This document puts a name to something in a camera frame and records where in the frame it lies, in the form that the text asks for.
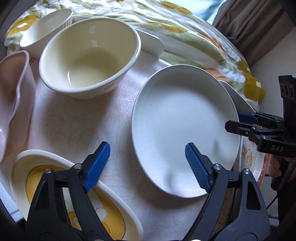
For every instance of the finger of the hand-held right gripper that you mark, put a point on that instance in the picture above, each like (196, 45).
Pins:
(235, 128)
(246, 117)

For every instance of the floral striped blanket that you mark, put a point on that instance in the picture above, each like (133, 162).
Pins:
(115, 9)

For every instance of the oval dish with yellow print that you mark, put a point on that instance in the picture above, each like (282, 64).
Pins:
(108, 204)

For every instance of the brown curtain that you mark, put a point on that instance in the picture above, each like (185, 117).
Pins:
(249, 27)

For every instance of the small white rectangular plate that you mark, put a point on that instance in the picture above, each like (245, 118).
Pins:
(150, 41)

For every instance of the large cream bowl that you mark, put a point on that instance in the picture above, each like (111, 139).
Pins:
(92, 58)

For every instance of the person's right hand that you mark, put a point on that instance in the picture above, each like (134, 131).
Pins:
(275, 166)

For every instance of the white round plate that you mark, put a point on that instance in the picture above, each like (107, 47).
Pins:
(180, 120)

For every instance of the white ribbed bowl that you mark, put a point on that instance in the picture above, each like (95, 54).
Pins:
(46, 30)

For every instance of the light blue sheer curtain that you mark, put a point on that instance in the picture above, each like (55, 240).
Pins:
(211, 9)

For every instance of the round plate with cartoon print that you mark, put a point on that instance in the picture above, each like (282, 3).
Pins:
(249, 162)

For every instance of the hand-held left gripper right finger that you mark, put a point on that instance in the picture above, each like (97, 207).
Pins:
(196, 162)

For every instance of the pink wavy square dish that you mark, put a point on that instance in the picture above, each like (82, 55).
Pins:
(13, 92)

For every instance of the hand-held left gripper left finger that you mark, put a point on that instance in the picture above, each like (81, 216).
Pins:
(98, 162)

